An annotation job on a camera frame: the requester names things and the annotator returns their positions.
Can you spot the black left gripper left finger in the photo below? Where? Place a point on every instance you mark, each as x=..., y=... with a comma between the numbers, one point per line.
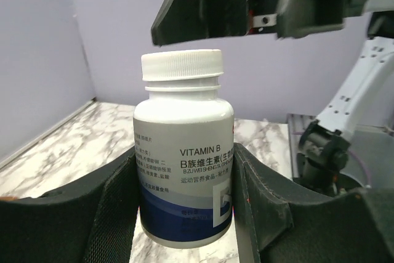
x=91, y=219

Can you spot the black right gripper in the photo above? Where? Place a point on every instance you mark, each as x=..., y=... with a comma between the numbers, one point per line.
x=180, y=21

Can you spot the white pill bottle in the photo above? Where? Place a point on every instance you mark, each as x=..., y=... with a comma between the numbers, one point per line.
x=184, y=136

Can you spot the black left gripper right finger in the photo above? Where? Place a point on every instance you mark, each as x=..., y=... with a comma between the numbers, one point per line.
x=277, y=220

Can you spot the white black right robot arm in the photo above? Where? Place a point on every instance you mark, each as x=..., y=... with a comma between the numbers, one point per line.
x=323, y=146

